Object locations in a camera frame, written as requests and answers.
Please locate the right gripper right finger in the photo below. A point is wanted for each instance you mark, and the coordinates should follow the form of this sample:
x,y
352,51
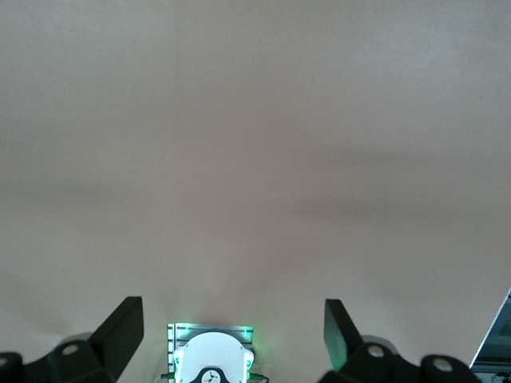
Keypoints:
x,y
339,335

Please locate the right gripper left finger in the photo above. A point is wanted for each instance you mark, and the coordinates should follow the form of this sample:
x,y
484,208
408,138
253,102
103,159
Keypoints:
x,y
116,331

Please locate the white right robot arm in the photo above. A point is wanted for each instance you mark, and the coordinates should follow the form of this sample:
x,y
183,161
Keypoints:
x,y
211,355

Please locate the aluminium frame profile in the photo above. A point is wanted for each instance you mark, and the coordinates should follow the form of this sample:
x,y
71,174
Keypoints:
x,y
497,343

